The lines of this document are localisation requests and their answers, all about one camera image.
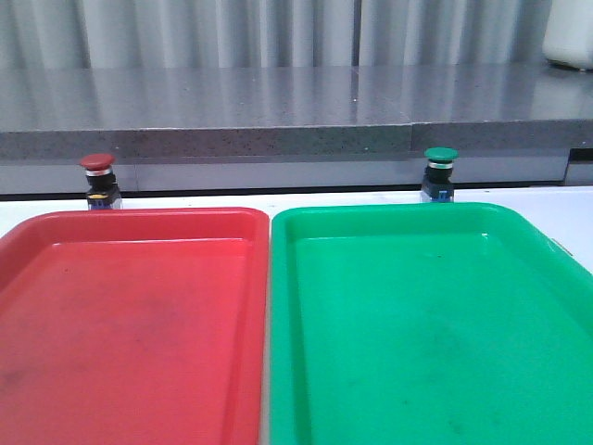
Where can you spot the green mushroom push button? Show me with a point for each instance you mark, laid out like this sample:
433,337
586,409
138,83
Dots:
436,185

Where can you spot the white container on counter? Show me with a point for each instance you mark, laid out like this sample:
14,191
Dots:
568,36

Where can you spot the red plastic tray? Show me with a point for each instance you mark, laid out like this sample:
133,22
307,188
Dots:
133,327

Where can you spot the red mushroom push button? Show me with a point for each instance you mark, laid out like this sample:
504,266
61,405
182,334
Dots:
104,191

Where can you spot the green plastic tray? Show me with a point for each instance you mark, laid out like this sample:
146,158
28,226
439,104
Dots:
426,324

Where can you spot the grey stone counter slab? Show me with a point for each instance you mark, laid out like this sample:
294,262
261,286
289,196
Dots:
372,112

